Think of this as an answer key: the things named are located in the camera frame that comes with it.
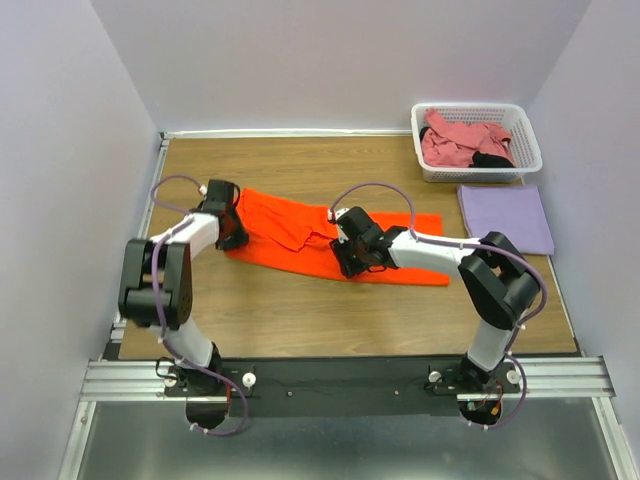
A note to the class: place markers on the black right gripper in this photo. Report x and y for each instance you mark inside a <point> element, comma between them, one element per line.
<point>347,267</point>

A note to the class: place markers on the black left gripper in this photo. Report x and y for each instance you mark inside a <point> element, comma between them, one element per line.
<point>241,237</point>

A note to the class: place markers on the orange t-shirt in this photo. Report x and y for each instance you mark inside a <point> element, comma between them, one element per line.
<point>294,237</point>

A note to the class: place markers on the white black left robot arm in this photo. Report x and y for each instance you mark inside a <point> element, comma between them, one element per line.
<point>156,285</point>

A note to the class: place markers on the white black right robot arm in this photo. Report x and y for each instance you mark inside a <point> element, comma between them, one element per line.
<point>505,290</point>

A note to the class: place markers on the pink t-shirt in basket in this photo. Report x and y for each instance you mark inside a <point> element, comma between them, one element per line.
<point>478,136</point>

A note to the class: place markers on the black garment in basket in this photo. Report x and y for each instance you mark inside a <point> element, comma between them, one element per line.
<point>440,152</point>

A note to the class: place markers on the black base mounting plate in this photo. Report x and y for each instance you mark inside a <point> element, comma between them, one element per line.
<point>339,387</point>

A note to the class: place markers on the folded lavender t-shirt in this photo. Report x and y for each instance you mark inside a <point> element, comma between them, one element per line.
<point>515,211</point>

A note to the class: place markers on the white plastic laundry basket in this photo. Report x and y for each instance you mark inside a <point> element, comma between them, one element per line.
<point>523,147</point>

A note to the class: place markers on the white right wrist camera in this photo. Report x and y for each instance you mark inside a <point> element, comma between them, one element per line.
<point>335,214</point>

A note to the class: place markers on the aluminium frame rail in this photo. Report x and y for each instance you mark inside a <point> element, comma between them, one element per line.
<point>126,428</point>

